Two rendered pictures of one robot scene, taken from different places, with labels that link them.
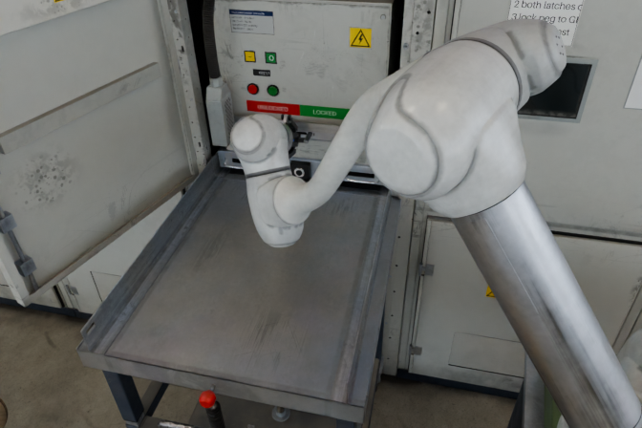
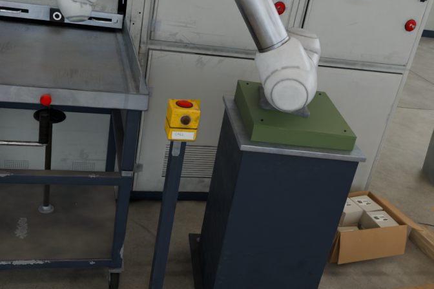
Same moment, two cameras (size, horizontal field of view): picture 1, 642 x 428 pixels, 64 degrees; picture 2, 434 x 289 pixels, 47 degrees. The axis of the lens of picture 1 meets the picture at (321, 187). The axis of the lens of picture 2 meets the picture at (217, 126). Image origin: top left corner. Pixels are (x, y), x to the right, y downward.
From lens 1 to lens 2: 102 cm
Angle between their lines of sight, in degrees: 30
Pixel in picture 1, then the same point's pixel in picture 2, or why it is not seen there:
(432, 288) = (151, 108)
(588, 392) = (268, 17)
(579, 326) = not seen: outside the picture
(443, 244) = (159, 68)
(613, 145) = not seen: outside the picture
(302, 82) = not seen: outside the picture
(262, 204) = not seen: outside the picture
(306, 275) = (85, 57)
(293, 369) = (99, 84)
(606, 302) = not seen: hidden behind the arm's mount
